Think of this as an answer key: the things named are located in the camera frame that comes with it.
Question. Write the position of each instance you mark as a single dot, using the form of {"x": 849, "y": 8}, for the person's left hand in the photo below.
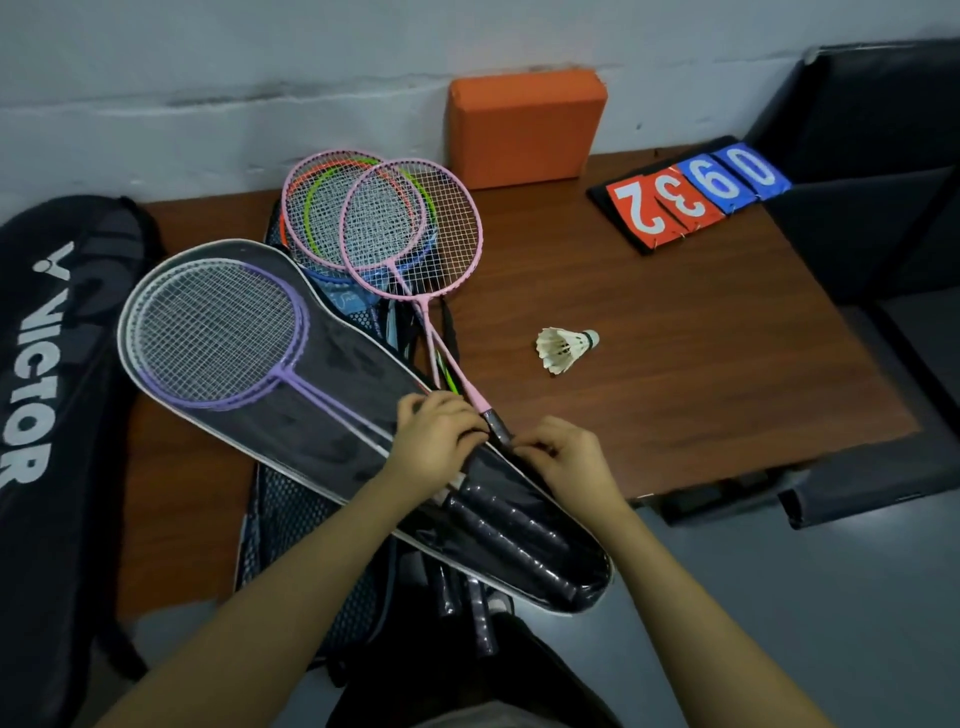
{"x": 431, "y": 450}

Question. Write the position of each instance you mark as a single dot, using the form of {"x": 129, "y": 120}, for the person's right hand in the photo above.
{"x": 577, "y": 469}

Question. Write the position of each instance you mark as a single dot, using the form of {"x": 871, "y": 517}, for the person's left fingers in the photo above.
{"x": 450, "y": 416}

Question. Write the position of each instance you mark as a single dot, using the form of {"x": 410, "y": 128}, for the person's right fingers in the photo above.
{"x": 544, "y": 442}

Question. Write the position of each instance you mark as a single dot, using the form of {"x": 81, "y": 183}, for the clear black racket cover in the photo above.
{"x": 345, "y": 442}

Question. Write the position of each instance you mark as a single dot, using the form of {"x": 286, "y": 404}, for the person's left forearm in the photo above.
{"x": 285, "y": 600}

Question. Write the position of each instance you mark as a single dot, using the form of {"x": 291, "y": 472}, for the person's right forearm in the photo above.
{"x": 697, "y": 622}

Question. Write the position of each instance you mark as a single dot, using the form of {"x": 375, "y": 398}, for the pink badminton racket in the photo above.
{"x": 322, "y": 225}
{"x": 496, "y": 426}

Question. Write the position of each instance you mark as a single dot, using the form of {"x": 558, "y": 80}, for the black and green badminton racket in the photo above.
{"x": 450, "y": 330}

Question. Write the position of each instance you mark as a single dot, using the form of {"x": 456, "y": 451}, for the white feather shuttlecock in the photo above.
{"x": 559, "y": 350}

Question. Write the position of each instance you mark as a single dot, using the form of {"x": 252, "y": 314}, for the blue badminton racket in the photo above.
{"x": 420, "y": 259}

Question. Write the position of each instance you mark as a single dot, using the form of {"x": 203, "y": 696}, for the purple badminton racket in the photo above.
{"x": 303, "y": 322}

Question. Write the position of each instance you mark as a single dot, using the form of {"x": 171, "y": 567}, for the black mesh racket bag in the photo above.
{"x": 300, "y": 517}

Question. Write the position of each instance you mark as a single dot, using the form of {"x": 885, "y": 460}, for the person's black clothing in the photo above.
{"x": 465, "y": 675}

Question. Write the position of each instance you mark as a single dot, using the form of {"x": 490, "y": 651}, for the red and blue flip scoreboard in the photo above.
{"x": 675, "y": 199}

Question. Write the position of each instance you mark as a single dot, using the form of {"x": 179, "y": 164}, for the orange foam block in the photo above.
{"x": 525, "y": 127}

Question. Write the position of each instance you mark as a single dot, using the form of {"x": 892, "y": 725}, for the white badminton racket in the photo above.
{"x": 129, "y": 330}

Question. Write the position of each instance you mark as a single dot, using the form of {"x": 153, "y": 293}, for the black padded chair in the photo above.
{"x": 862, "y": 225}

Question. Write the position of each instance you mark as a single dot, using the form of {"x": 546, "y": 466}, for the large black lettered racket bag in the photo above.
{"x": 52, "y": 450}

